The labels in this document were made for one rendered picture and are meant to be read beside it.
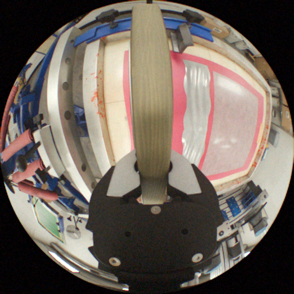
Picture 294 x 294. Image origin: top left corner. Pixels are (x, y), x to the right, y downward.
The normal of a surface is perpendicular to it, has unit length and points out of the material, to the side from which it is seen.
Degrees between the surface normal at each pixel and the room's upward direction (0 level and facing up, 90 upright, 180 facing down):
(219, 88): 0
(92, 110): 0
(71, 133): 90
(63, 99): 90
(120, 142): 0
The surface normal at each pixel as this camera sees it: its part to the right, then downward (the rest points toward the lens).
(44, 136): 1.00, -0.03
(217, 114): -0.02, 0.46
